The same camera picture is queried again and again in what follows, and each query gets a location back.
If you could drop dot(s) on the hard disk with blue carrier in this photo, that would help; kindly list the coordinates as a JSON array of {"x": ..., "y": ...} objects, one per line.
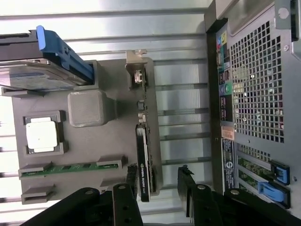
[{"x": 35, "y": 68}]

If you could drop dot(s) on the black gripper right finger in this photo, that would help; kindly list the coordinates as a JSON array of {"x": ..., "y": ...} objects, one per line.
[{"x": 202, "y": 207}]

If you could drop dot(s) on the green RAM stick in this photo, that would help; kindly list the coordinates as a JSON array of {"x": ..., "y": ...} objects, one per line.
[{"x": 70, "y": 170}]

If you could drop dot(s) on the grey printed parts rack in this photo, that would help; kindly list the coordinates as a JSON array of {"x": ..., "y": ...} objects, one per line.
[{"x": 89, "y": 146}]

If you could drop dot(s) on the dark grey PC case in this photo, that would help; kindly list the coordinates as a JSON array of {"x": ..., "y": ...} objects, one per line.
[{"x": 258, "y": 94}]

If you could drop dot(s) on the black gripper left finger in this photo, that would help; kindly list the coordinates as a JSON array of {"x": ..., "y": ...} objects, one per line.
[{"x": 122, "y": 207}]

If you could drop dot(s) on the silver CPU chip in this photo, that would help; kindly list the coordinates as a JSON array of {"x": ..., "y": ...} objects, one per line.
[{"x": 42, "y": 133}]

